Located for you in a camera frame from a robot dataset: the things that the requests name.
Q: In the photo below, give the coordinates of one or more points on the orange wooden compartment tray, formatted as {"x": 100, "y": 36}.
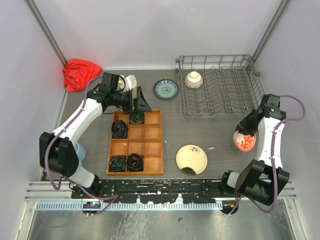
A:
{"x": 145, "y": 139}

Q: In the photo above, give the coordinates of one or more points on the red orange patterned bowl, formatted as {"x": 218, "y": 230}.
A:
{"x": 244, "y": 142}

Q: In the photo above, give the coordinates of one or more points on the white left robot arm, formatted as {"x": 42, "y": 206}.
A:
{"x": 57, "y": 152}

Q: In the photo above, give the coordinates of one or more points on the red crumpled cloth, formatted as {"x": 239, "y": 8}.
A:
{"x": 77, "y": 73}

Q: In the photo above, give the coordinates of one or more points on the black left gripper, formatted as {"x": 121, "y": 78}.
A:
{"x": 140, "y": 103}

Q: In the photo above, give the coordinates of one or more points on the black orange rolled tie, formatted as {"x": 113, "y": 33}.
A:
{"x": 135, "y": 163}

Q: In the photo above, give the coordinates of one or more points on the blue green patterned plate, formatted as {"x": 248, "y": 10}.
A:
{"x": 166, "y": 89}

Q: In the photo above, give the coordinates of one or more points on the yellow green ceramic mug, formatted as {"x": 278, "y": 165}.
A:
{"x": 127, "y": 84}

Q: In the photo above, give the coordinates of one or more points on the white purple patterned bowl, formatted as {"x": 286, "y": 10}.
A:
{"x": 193, "y": 80}

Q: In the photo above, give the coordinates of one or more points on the blue yellow rolled tie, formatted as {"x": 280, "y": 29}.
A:
{"x": 137, "y": 117}

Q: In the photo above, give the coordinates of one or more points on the dark brown rolled tie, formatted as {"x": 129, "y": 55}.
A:
{"x": 119, "y": 129}

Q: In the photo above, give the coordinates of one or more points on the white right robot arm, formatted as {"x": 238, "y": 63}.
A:
{"x": 264, "y": 177}

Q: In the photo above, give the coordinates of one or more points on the light blue ceramic mug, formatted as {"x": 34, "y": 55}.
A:
{"x": 80, "y": 152}

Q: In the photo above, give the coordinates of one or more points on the grey wire dish rack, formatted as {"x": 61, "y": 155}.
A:
{"x": 231, "y": 85}

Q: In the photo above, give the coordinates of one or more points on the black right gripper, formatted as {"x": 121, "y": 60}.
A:
{"x": 243, "y": 127}

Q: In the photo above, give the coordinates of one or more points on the cream plate with flower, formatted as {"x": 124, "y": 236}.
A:
{"x": 191, "y": 159}

